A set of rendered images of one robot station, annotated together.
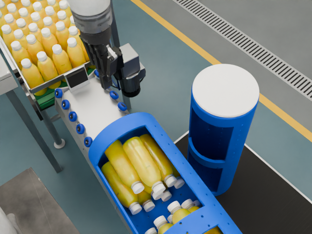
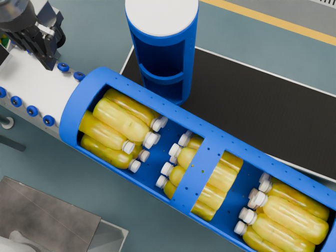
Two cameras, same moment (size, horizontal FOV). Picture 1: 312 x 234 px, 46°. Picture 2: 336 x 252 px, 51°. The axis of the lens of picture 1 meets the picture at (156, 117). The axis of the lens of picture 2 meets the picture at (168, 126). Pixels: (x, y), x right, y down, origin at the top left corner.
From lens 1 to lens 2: 0.24 m
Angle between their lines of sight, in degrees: 20
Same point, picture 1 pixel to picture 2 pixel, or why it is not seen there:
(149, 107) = (78, 45)
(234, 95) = (173, 6)
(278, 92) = not seen: outside the picture
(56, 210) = (57, 204)
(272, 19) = not seen: outside the picture
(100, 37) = (23, 19)
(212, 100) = (154, 20)
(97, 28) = (16, 9)
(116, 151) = (88, 121)
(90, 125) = (40, 101)
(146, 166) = (129, 124)
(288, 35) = not seen: outside the picture
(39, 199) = (33, 203)
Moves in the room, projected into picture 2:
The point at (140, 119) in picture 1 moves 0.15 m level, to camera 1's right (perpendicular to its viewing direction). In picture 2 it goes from (98, 78) to (141, 54)
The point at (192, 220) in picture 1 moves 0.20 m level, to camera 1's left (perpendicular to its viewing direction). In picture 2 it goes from (201, 157) to (139, 195)
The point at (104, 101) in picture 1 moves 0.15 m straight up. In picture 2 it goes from (40, 69) to (24, 52)
